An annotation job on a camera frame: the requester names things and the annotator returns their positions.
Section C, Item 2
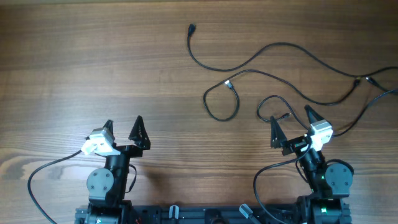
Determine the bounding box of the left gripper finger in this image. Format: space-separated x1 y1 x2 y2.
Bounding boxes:
101 119 114 140
128 115 151 150

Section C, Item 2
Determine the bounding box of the thick black USB cable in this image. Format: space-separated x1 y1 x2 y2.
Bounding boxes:
187 23 398 79

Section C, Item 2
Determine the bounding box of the camera black cable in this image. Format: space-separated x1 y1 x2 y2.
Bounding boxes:
27 149 83 224
252 136 313 224

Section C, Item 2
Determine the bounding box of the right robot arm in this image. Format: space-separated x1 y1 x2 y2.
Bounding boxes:
267 105 354 224

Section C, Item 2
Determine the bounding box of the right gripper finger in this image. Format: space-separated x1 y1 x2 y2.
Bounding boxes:
270 116 287 148
304 105 324 124

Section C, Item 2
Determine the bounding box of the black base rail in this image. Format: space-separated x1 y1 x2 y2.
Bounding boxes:
74 203 352 224

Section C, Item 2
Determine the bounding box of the left camera black cable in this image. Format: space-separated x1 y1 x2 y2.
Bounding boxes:
27 149 83 224

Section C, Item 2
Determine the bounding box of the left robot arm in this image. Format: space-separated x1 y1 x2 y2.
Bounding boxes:
75 115 151 224

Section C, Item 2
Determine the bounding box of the right camera black cable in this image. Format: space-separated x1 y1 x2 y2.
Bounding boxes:
252 136 313 224

